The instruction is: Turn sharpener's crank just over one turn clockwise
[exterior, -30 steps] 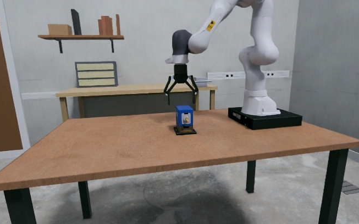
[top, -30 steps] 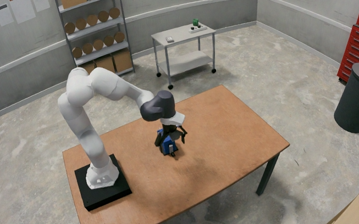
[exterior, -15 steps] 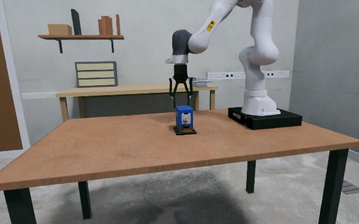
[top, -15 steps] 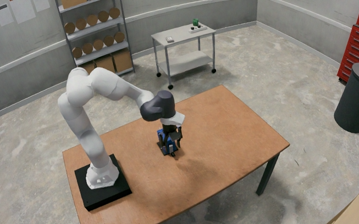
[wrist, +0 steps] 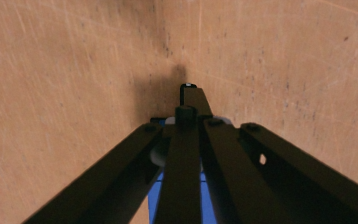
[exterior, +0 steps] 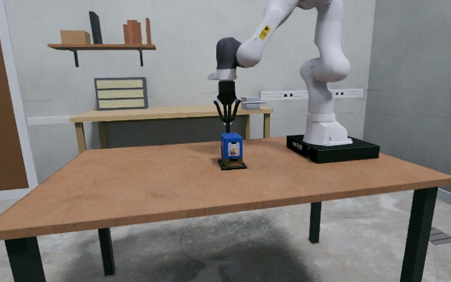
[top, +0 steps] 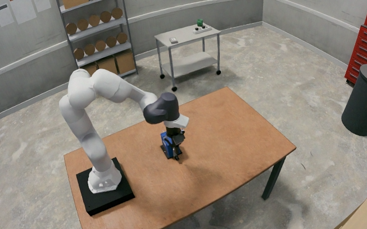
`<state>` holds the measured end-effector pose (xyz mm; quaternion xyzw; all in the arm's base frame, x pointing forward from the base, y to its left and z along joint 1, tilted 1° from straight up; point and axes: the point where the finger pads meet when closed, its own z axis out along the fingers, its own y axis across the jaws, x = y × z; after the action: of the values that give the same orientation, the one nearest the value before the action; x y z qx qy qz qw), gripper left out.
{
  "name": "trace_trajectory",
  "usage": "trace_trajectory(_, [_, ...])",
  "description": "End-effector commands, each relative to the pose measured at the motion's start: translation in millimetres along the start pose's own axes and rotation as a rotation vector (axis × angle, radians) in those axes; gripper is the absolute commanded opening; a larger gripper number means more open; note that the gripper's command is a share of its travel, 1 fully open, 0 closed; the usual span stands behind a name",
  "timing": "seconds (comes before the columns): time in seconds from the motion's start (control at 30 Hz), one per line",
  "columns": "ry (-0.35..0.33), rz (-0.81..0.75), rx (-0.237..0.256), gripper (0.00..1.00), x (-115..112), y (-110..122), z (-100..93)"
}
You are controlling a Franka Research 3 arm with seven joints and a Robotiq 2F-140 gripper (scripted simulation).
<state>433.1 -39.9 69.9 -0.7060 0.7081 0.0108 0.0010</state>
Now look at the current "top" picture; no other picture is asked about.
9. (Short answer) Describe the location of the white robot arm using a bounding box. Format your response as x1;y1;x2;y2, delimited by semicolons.
59;69;189;194

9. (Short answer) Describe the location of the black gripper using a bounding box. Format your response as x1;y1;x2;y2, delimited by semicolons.
163;127;185;154

